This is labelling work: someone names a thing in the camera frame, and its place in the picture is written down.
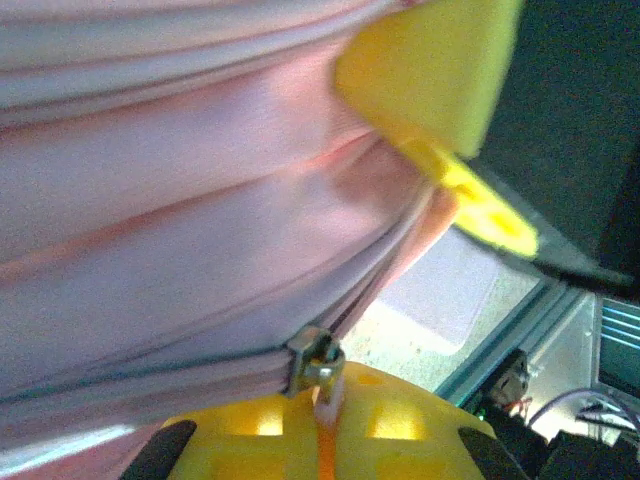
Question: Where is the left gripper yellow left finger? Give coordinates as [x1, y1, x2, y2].
[119, 393, 329, 480]

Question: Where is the metal zipper slider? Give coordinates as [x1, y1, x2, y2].
[283, 324, 347, 397]

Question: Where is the aluminium front frame rail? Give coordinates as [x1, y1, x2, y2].
[434, 278, 602, 409]

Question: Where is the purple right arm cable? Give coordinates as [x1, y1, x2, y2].
[527, 387, 640, 437]

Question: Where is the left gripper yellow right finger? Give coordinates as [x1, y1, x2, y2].
[328, 361, 527, 480]

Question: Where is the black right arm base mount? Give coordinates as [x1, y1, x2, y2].
[477, 348, 554, 469]

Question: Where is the pink student backpack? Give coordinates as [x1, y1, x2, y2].
[0, 0, 461, 480]

